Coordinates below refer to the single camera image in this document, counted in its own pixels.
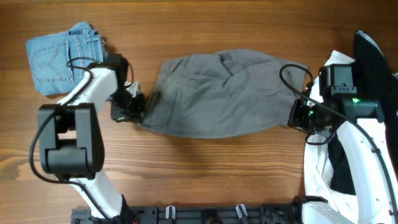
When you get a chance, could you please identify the black garment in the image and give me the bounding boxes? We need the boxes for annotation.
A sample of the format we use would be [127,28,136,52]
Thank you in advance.
[328,30,397,195]

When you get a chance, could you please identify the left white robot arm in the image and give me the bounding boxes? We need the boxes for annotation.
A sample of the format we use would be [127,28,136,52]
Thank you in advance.
[29,54,145,223]

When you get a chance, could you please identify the folded blue denim shorts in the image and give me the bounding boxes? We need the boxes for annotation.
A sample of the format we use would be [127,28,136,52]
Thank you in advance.
[25,21,108,96]

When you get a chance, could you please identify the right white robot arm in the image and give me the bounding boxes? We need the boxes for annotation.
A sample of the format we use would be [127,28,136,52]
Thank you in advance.
[288,97,397,223]

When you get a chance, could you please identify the grey shorts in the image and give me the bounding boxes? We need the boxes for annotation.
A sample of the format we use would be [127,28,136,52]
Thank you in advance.
[141,49,306,139]

